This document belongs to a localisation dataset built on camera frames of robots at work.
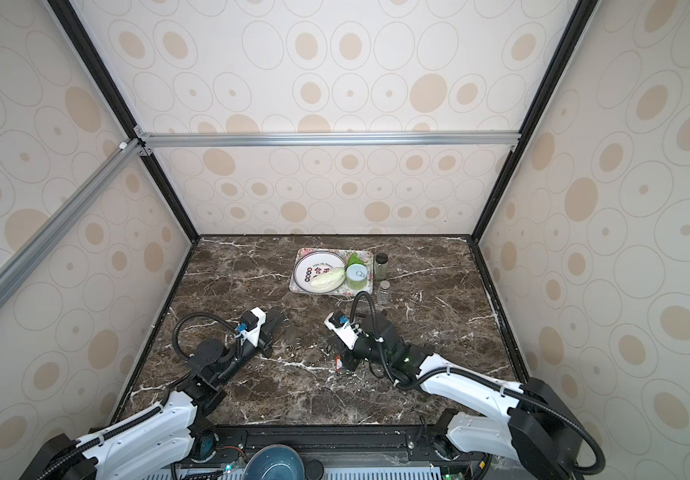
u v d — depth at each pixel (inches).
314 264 43.1
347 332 26.4
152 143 35.7
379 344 23.0
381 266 39.5
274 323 28.6
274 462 27.6
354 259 40.3
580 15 26.9
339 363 34.3
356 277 39.8
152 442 20.2
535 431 15.8
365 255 44.7
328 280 40.2
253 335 25.2
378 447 29.3
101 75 30.1
